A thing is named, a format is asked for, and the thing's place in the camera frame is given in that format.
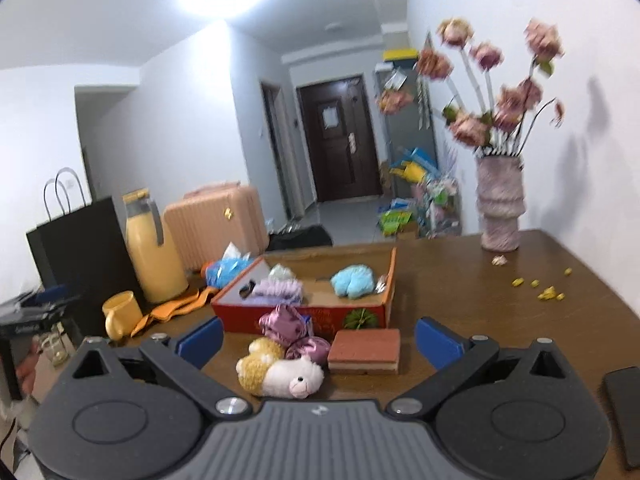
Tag blue tissue pack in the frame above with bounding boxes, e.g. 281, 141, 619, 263
201, 243, 253, 290

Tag pink ribbed suitcase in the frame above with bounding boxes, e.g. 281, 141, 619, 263
163, 182, 269, 271

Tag black stool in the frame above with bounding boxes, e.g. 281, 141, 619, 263
266, 224, 333, 252

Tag grey refrigerator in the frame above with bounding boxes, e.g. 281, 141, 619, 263
375, 62, 442, 181

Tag mauve satin scrunchie bonnet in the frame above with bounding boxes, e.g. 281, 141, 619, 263
259, 304, 331, 366

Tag black paper shopping bag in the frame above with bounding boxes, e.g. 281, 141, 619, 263
26, 197, 143, 337

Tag iridescent plastic ball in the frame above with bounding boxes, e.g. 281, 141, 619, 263
268, 263, 296, 281

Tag lilac fluffy towel roll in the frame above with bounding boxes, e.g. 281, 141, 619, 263
245, 278, 304, 307

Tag clear drinking glass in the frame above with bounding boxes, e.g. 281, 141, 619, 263
40, 332, 68, 367

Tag red brown sponge block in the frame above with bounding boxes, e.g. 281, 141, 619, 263
328, 328, 401, 375

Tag black smartphone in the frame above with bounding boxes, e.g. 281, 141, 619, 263
603, 366, 640, 469

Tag yellow blue bag pile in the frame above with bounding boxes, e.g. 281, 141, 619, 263
390, 148, 442, 184

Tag pink ribbed vase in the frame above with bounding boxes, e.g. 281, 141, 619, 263
476, 156, 526, 252

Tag white yellow sheep plush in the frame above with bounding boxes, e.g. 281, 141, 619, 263
235, 337, 324, 400

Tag small snack wrapper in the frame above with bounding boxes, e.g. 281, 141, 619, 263
374, 275, 388, 294

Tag yellow dried petals crumbs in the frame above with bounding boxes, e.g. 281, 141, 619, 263
511, 278, 565, 301

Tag yellow thermos jug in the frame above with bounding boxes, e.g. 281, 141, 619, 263
122, 188, 189, 304

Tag orange cloth strap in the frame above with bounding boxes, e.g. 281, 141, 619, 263
129, 286, 222, 338

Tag light blue fluffy plush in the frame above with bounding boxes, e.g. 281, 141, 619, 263
330, 264, 375, 299

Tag dried pink roses bouquet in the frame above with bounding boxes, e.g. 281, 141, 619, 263
376, 18, 565, 158

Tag person left hand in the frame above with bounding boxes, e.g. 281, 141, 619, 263
15, 342, 41, 393

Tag dark brown entrance door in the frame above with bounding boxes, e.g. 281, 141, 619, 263
296, 75, 382, 203

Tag red orange cardboard box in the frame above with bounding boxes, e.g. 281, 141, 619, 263
212, 244, 397, 340

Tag yellow ceramic mug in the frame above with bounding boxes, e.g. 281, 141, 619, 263
102, 290, 143, 341

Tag wire storage rack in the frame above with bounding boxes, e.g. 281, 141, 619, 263
411, 178, 462, 238

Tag fallen pink petal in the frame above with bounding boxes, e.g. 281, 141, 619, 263
491, 255, 508, 266

